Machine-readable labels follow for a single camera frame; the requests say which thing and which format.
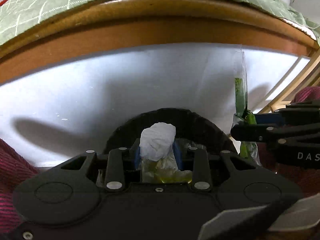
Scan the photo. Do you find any clear plastic bag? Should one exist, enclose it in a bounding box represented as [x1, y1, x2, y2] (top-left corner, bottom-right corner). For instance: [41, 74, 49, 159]
[135, 140, 193, 184]

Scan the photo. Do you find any white tissue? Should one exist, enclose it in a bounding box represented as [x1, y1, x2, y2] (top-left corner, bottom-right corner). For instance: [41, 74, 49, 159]
[139, 122, 176, 161]

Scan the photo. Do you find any green clear plastic wrapper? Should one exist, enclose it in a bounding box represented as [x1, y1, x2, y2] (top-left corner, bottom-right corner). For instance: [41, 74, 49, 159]
[232, 50, 261, 166]

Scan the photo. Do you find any black trash bin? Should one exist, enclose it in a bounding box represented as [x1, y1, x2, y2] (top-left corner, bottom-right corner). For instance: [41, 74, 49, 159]
[103, 108, 236, 154]

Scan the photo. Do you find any magenta knitted sleeve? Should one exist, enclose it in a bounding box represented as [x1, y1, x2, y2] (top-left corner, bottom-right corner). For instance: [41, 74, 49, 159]
[0, 140, 39, 233]

